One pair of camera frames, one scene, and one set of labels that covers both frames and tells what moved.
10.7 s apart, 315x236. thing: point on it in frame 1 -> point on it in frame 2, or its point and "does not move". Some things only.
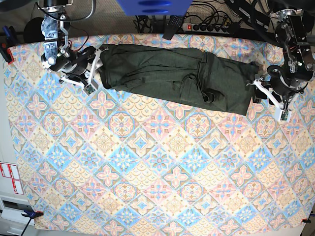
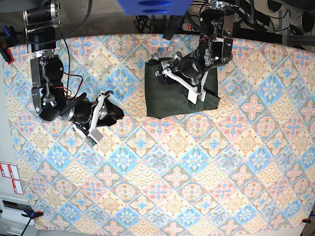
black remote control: x=174 y=23 does not move
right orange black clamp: x=305 y=220 does not move
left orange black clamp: x=31 y=215 does not move
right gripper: x=281 y=89 -> x=188 y=72
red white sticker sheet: x=10 y=170 does not move
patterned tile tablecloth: x=110 y=161 does not move
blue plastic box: x=153 y=8 does not move
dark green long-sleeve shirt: x=188 y=73 -> x=164 y=101
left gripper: x=80 y=67 -> x=85 y=115
